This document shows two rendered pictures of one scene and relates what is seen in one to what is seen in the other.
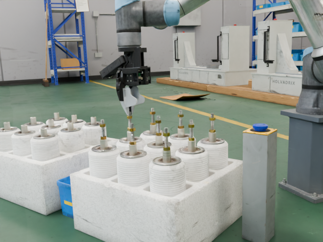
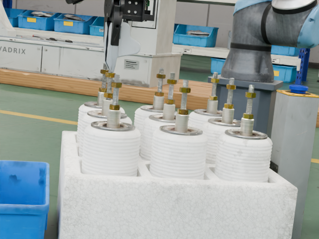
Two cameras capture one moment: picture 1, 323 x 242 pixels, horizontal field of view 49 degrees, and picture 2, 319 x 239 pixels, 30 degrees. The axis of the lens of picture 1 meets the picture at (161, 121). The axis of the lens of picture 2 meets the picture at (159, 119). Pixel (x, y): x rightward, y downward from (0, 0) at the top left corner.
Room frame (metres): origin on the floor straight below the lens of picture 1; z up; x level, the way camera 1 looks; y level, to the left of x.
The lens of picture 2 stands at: (0.34, 0.86, 0.43)
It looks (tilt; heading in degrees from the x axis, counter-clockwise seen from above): 9 degrees down; 311
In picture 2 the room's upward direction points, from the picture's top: 5 degrees clockwise
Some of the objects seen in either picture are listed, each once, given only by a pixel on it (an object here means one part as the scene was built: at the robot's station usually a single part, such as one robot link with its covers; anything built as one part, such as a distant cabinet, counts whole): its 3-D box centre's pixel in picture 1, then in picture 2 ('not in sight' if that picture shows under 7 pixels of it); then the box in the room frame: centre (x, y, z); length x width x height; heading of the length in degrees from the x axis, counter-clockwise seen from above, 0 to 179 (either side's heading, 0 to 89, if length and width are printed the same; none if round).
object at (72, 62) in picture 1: (69, 63); not in sight; (6.82, 1.68, 0.36); 0.31 x 0.25 x 0.20; 113
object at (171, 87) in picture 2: (158, 127); (170, 92); (1.06, 0.01, 0.30); 0.01 x 0.01 x 0.08
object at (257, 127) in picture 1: (260, 128); (298, 90); (0.94, -0.27, 0.32); 0.04 x 0.04 x 0.02
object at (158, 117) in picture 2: (159, 144); (168, 119); (1.06, 0.01, 0.25); 0.08 x 0.08 x 0.01
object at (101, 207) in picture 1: (161, 194); (160, 199); (1.06, 0.01, 0.09); 0.39 x 0.39 x 0.18; 52
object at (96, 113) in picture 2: (130, 139); (107, 115); (1.13, 0.10, 0.25); 0.08 x 0.08 x 0.01
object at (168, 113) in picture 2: (159, 140); (168, 112); (1.06, 0.01, 0.26); 0.02 x 0.02 x 0.03
